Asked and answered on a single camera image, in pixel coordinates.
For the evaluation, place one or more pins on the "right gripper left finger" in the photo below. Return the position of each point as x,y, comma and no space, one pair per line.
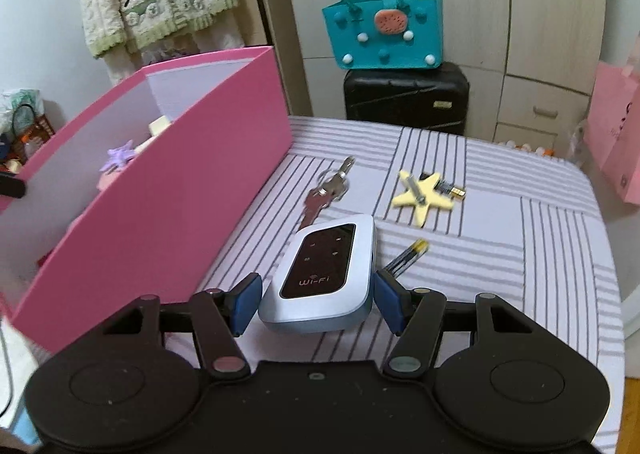
218,318

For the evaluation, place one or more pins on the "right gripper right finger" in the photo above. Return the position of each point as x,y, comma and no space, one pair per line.
415,317

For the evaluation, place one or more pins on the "black gold AA battery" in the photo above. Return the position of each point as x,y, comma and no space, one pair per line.
406,259

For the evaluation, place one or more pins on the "silver blue wifi router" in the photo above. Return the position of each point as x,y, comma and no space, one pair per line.
323,281

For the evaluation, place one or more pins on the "purple starfish hair clip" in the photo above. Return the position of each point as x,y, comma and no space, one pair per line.
119,157

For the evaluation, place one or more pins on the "yellow starfish hair clip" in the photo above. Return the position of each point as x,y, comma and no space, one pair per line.
421,195

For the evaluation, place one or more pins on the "pink cardboard storage box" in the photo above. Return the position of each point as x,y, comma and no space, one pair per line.
72,255

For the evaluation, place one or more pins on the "silver key bunch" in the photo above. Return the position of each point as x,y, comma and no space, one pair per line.
332,186

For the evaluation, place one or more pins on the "pink round tape measure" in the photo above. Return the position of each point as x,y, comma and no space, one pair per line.
107,178

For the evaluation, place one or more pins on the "cream yellow hair claw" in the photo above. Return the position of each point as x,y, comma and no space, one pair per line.
155,128

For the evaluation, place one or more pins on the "striped white tablecloth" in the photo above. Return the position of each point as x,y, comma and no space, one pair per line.
527,228

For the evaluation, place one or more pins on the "orange white plastic bag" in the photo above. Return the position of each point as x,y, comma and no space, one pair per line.
526,147

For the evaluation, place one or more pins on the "black hard suitcase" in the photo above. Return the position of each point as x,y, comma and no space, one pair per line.
425,99

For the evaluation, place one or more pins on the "pink paper shopping bag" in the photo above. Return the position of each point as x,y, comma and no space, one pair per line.
612,131

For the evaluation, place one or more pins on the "teal felt handbag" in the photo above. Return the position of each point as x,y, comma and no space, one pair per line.
386,34

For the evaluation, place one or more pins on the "beige wooden wardrobe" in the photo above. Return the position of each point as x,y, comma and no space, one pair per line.
499,70

